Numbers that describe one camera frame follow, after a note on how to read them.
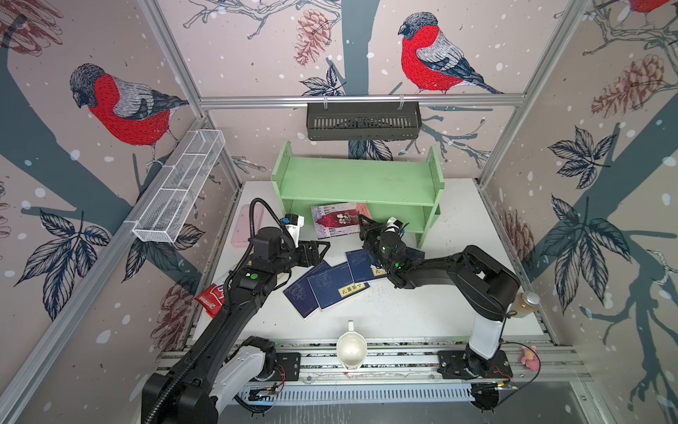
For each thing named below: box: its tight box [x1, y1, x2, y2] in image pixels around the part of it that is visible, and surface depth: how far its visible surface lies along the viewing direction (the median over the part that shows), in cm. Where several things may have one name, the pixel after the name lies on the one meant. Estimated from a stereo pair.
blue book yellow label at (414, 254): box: [405, 246, 426, 262], surface depth 100 cm
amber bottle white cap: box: [510, 290, 541, 318], surface depth 78 cm
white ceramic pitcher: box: [336, 319, 369, 371], surface depth 75 cm
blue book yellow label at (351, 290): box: [338, 282, 367, 298], surface depth 89 cm
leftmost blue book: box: [282, 259, 332, 320], surface depth 89 cm
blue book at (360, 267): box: [345, 249, 387, 283], surface depth 95 cm
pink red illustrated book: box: [311, 202, 373, 240], surface depth 87 cm
